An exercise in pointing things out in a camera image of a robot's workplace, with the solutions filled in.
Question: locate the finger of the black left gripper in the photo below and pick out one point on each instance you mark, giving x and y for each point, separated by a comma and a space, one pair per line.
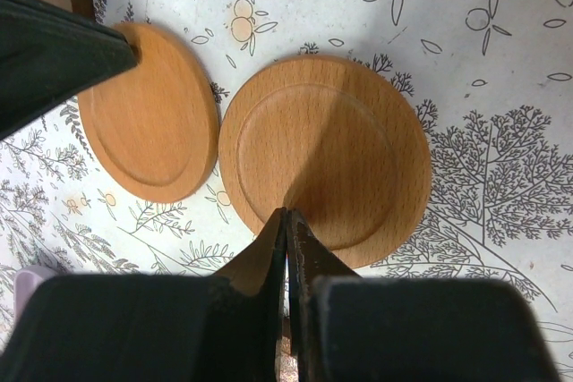
49, 55

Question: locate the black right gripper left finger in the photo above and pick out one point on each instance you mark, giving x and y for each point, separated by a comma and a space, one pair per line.
222, 327

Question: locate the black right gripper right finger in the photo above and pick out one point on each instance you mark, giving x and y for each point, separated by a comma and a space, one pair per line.
345, 327

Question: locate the light wooden coaster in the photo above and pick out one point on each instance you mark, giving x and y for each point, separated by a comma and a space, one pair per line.
335, 141
154, 128

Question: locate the lilac plastic tray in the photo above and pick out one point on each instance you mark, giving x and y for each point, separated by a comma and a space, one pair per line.
25, 283

